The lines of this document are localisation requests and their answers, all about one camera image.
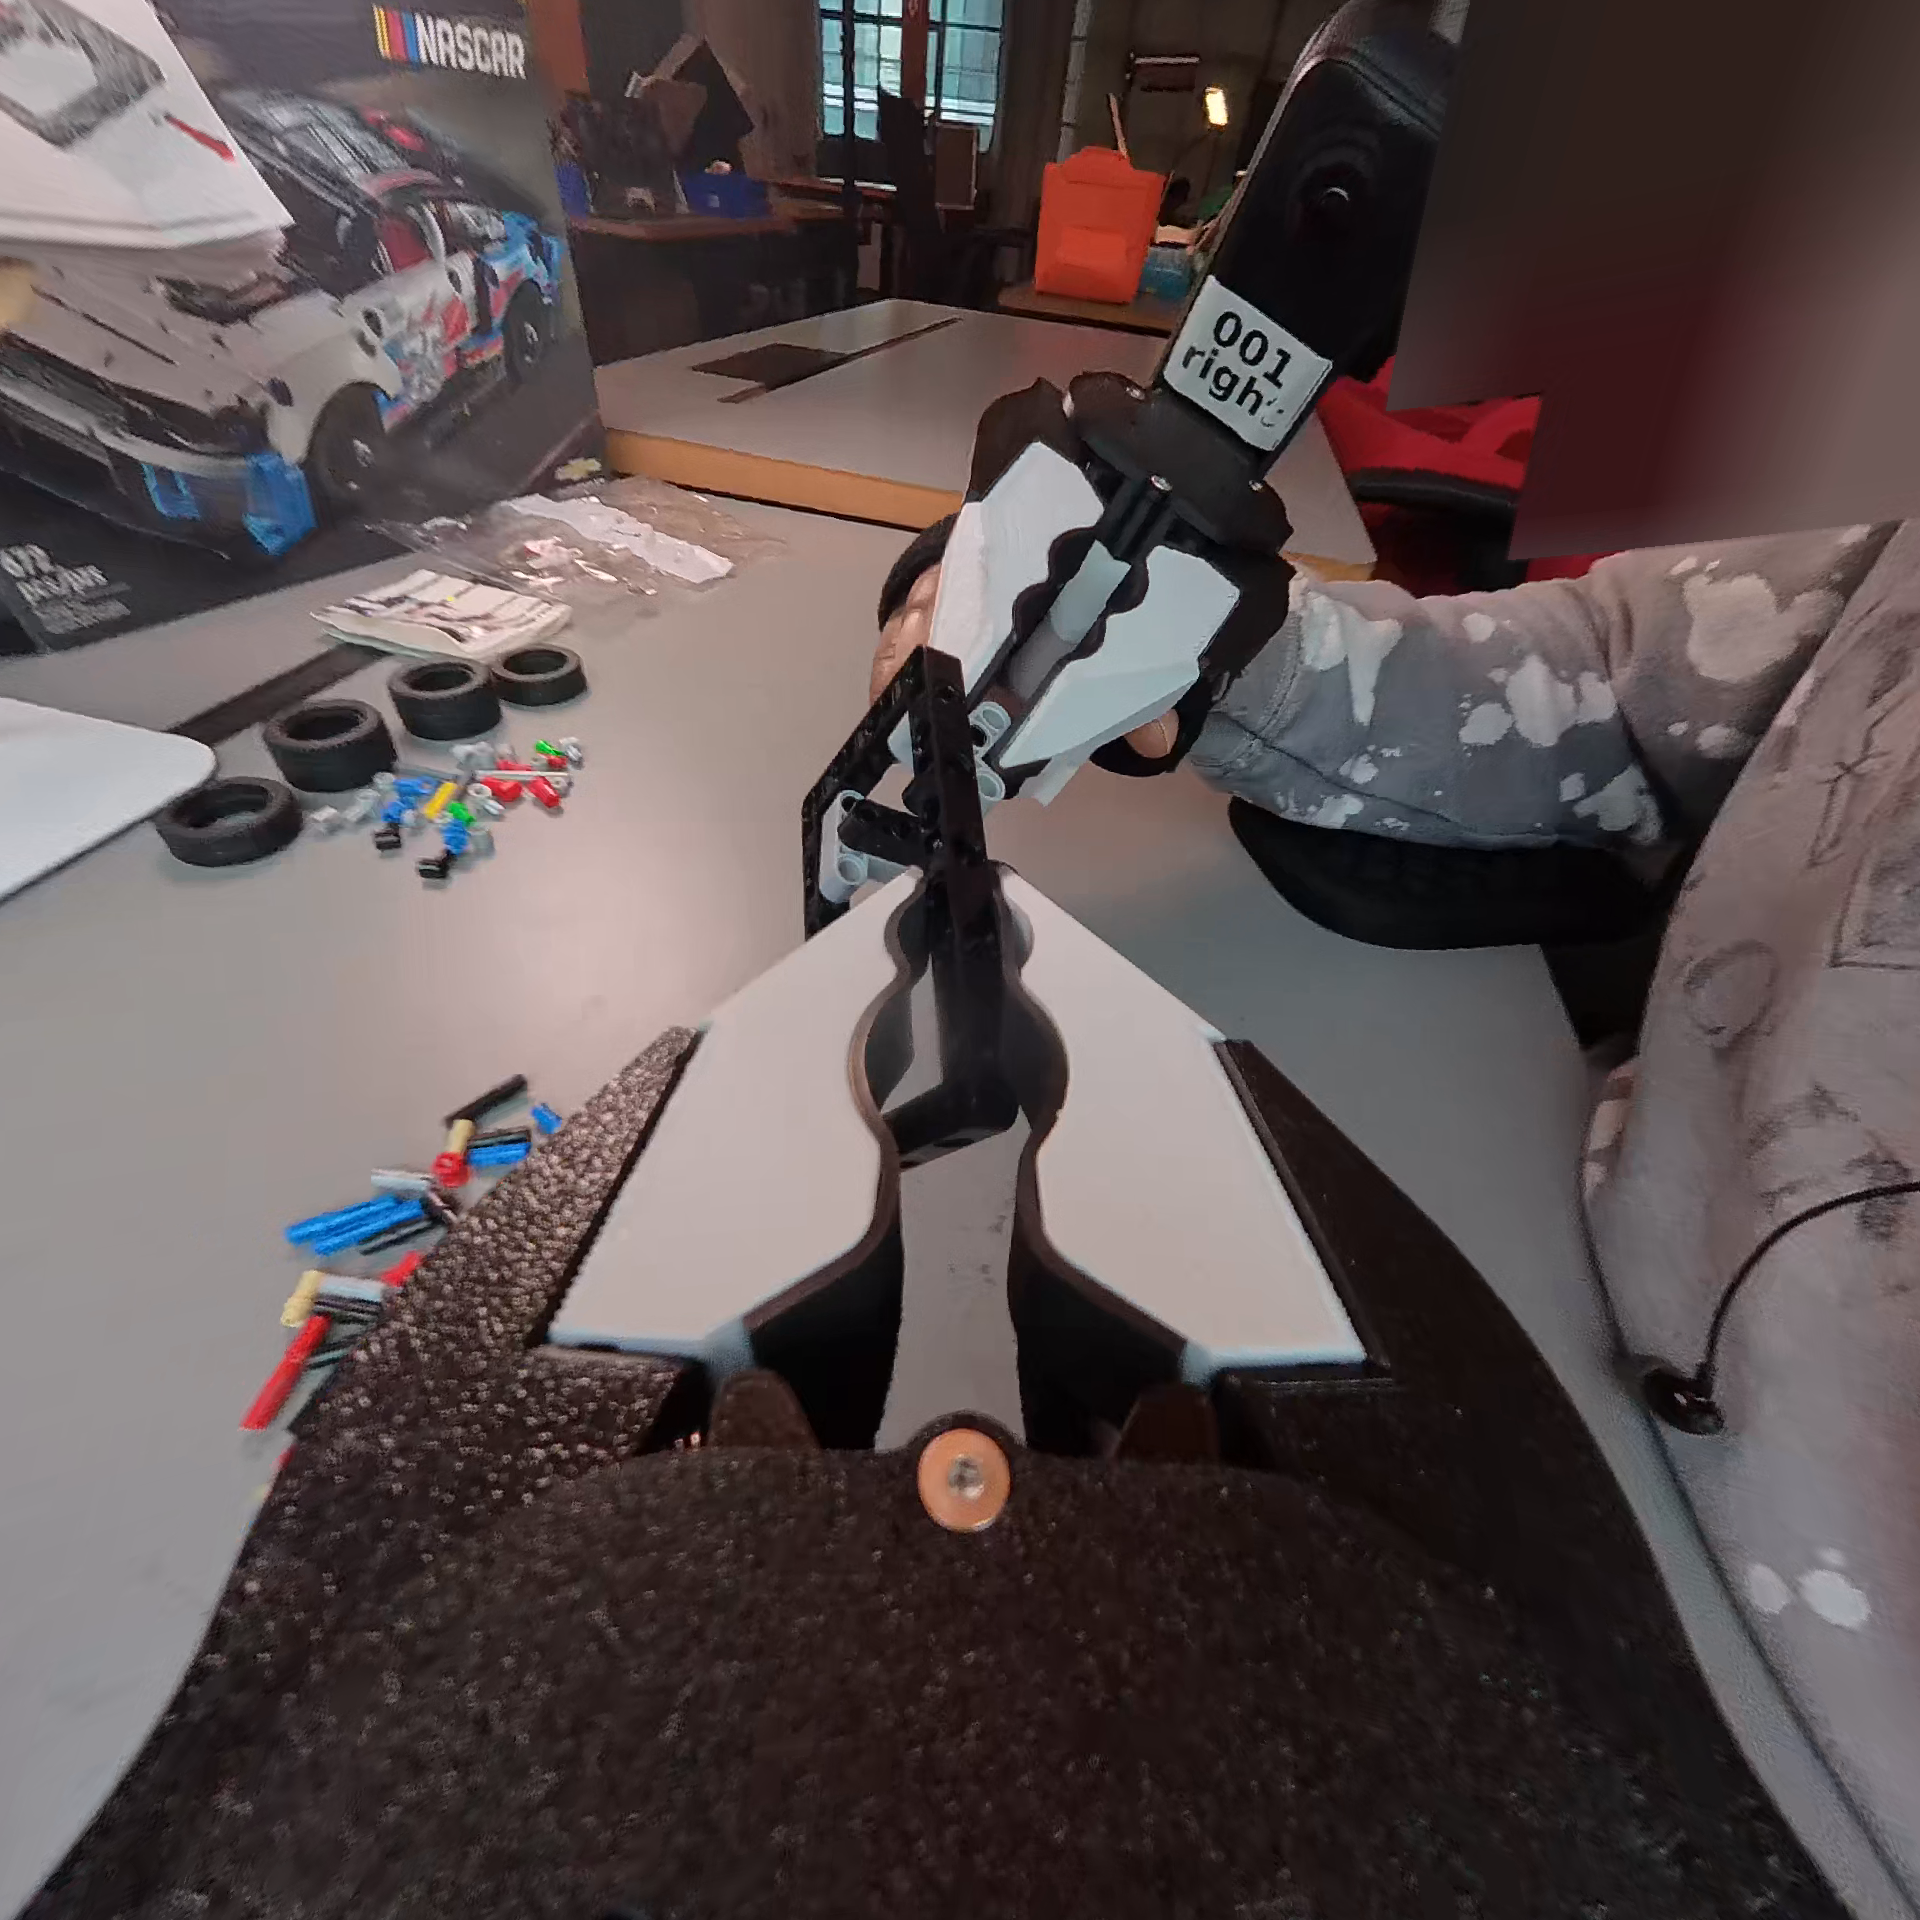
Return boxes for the person's torso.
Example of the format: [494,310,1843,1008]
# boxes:
[1576,516,1920,1920]

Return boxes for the pile of small connector pins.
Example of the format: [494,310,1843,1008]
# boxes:
[241,1072,564,1478]

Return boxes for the person's right forearm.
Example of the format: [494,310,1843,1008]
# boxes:
[1185,516,1920,872]

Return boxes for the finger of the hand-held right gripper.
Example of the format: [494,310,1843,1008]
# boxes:
[939,444,1120,699]
[990,543,1244,808]

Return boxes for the red chair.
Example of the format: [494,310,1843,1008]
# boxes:
[1320,367,1548,571]

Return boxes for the orange bin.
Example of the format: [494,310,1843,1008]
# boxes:
[1036,145,1169,303]

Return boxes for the black toy car set box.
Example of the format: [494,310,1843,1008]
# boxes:
[0,0,608,663]

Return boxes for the cluster of mixed small parts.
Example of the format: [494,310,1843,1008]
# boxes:
[306,732,587,884]

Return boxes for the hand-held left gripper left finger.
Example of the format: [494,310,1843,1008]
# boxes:
[547,884,909,1452]

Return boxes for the grey desk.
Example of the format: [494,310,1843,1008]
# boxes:
[0,486,1892,1920]

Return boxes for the grey table with wooden edge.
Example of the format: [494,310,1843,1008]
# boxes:
[593,296,1374,579]

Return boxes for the person's right hand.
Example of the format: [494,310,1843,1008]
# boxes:
[866,516,1203,816]

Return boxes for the paned window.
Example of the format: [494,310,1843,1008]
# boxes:
[816,0,1082,152]

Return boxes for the building instruction booklet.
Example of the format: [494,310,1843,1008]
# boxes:
[0,0,300,288]

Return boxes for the black building frame assembly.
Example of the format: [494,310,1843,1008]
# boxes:
[800,644,1037,1172]

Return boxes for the clear plastic bags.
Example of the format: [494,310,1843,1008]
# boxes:
[368,480,781,600]

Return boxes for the white book stand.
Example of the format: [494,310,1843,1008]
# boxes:
[0,696,219,903]

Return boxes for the black earphone cord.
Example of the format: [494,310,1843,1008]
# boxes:
[1635,1176,1920,1440]

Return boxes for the shiny sticker sheet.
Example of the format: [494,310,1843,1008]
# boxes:
[312,567,576,659]

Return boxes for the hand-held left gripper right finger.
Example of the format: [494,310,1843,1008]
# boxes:
[1001,867,1370,1452]

